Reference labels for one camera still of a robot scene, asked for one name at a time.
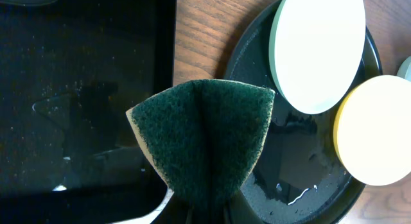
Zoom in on yellow green sponge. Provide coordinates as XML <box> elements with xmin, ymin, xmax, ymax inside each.
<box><xmin>126</xmin><ymin>79</ymin><xmax>275</xmax><ymax>211</ymax></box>

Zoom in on mint plate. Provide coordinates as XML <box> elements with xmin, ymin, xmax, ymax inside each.
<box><xmin>397</xmin><ymin>56</ymin><xmax>411</xmax><ymax>81</ymax></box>
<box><xmin>268</xmin><ymin>0</ymin><xmax>366</xmax><ymax>114</ymax></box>

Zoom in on yellow plate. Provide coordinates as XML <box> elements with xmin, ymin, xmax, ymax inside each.
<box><xmin>333</xmin><ymin>75</ymin><xmax>410</xmax><ymax>186</ymax></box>

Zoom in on black round tray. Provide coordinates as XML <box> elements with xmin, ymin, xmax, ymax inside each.
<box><xmin>223</xmin><ymin>0</ymin><xmax>383</xmax><ymax>223</ymax></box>

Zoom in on black rectangular tray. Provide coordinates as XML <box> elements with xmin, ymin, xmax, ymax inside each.
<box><xmin>1</xmin><ymin>0</ymin><xmax>177</xmax><ymax>223</ymax></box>

